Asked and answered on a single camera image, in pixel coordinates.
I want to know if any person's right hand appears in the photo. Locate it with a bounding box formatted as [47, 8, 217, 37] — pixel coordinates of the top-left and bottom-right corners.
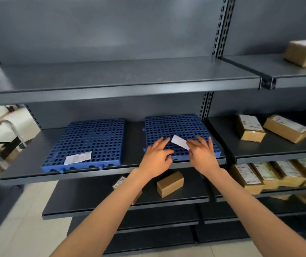
[186, 136, 221, 176]

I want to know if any person's left hand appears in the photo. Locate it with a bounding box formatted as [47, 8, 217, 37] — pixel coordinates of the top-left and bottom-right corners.
[139, 137, 175, 180]

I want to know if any small white paper label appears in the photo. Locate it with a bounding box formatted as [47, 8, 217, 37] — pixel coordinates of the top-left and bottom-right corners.
[171, 135, 190, 151]

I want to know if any person's right forearm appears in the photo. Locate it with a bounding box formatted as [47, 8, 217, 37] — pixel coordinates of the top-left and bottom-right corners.
[205, 168, 306, 257]

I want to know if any person's left forearm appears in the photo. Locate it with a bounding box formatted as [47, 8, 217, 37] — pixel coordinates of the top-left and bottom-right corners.
[50, 168, 157, 257]

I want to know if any blue perforated plastic mat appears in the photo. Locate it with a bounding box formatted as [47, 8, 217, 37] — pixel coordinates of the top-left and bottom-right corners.
[143, 114, 222, 161]
[41, 118, 126, 173]

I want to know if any plain small cardboard box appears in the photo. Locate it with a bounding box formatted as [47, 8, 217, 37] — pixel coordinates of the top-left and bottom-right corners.
[156, 171, 185, 199]

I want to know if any white printed paper label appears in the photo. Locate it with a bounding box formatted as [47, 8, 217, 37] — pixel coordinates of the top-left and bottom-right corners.
[64, 151, 92, 166]

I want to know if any gray metal shelving unit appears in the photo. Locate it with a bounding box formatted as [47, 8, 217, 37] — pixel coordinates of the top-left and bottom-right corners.
[0, 0, 306, 256]

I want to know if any black slotted shelf upright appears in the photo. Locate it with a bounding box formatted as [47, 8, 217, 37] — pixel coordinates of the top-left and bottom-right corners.
[199, 0, 236, 121]

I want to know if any large beige carton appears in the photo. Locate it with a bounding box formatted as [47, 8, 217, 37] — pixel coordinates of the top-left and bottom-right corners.
[0, 107, 41, 144]

